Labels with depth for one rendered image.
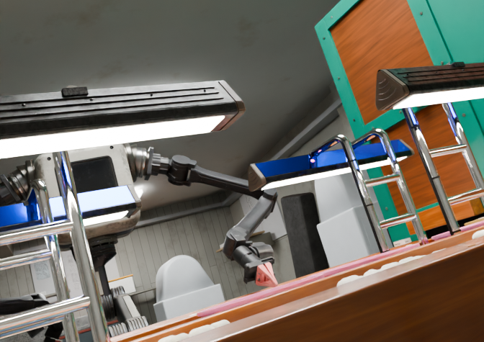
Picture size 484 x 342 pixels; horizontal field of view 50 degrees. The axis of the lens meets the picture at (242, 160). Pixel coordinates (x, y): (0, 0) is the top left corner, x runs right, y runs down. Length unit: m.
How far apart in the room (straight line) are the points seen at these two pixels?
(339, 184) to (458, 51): 2.93
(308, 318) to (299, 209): 6.07
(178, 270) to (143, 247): 3.79
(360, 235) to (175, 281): 2.29
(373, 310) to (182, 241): 9.38
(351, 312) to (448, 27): 1.60
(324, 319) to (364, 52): 1.87
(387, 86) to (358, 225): 3.50
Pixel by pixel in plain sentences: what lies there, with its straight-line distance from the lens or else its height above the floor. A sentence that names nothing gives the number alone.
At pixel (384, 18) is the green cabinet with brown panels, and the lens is 2.15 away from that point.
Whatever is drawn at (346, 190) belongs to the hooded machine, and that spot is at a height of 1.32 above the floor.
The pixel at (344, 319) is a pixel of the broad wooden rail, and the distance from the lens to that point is 0.43.
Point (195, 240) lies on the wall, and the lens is 9.85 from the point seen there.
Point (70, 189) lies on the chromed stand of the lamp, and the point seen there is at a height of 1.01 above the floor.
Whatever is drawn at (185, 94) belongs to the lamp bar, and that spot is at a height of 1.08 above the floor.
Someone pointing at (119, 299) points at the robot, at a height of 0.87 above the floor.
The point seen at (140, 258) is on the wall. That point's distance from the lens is 9.62.
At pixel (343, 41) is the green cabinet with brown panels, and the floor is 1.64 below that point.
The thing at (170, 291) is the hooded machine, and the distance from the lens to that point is 5.87.
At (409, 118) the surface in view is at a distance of 1.31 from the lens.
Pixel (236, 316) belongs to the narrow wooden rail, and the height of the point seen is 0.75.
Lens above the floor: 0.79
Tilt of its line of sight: 13 degrees up
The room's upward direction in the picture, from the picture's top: 17 degrees counter-clockwise
